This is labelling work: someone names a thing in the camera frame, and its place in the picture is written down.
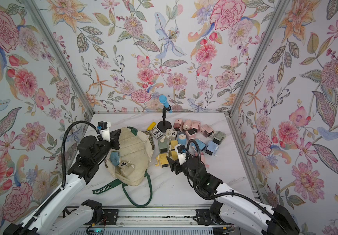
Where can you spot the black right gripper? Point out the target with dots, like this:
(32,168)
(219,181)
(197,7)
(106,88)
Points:
(175,166)

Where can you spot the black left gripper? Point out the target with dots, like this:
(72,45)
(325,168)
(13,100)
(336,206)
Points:
(114,140)

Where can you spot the yellow pencil sharpener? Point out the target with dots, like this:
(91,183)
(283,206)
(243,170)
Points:
(173,155)
(162,160)
(173,144)

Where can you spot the light green pencil sharpener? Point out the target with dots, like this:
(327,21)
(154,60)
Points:
(163,144)

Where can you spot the cream canvas tote bag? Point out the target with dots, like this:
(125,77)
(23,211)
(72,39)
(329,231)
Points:
(136,147)

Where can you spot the dark blue pencil sharpener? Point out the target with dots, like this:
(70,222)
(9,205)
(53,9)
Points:
(211,148)

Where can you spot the dark green pencil sharpener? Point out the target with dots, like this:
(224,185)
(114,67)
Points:
(218,137)

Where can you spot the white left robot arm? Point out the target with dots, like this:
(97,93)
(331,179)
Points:
(92,151)

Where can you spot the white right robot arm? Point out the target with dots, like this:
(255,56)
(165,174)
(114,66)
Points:
(230,206)

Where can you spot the blue playing card box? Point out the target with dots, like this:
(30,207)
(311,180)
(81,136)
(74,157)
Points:
(156,133)

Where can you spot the yellow wooden block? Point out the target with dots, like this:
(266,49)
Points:
(151,126)

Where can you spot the black microphone stand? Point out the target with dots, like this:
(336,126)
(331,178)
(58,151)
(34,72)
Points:
(164,124)

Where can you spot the blue microphone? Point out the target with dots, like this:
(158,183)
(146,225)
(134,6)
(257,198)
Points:
(164,101)

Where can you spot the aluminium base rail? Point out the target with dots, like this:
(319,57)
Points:
(171,205)

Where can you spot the aluminium corner post right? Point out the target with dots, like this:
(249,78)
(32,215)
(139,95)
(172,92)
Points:
(256,59)

